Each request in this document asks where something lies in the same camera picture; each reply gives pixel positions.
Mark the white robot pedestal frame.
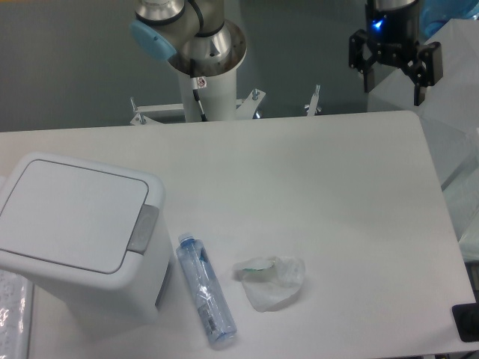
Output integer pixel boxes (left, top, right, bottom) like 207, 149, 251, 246
129, 67, 323, 126

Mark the white push-lid trash can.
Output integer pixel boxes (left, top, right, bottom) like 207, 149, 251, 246
1, 152, 173, 322

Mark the empty clear plastic bottle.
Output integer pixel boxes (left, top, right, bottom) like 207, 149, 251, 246
176, 233, 237, 347

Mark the crumpled clear plastic bag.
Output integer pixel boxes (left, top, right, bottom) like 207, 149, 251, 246
232, 256, 306, 313

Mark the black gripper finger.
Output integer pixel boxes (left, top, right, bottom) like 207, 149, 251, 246
349, 29, 382, 92
402, 42, 443, 106

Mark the blue plastic bag top right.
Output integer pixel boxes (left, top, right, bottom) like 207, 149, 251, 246
420, 0, 478, 38

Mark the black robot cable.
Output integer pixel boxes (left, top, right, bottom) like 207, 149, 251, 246
189, 58, 209, 123

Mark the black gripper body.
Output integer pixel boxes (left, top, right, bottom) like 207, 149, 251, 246
365, 1, 420, 67

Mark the clear plastic sheet left edge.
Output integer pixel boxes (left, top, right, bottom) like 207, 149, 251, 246
1, 270, 34, 358

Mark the black device at table edge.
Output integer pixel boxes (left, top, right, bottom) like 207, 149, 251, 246
452, 303, 478, 343

